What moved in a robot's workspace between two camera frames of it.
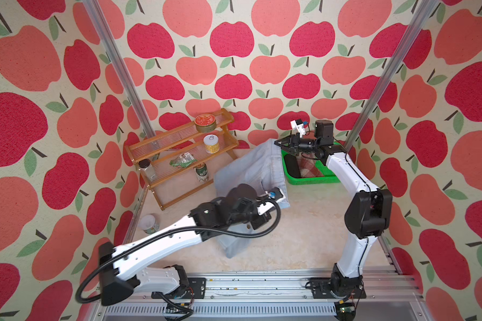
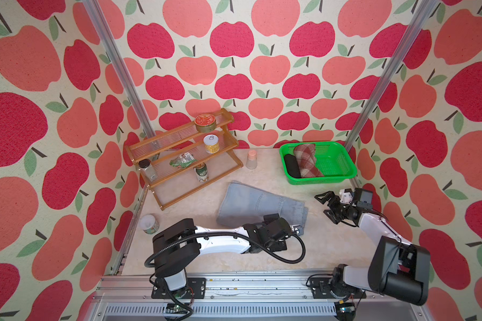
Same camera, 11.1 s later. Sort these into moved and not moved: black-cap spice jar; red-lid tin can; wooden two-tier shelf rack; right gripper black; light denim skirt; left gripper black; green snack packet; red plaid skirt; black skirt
Moved: right gripper black; light denim skirt; left gripper black
Not moved: black skirt; red-lid tin can; green snack packet; wooden two-tier shelf rack; red plaid skirt; black-cap spice jar
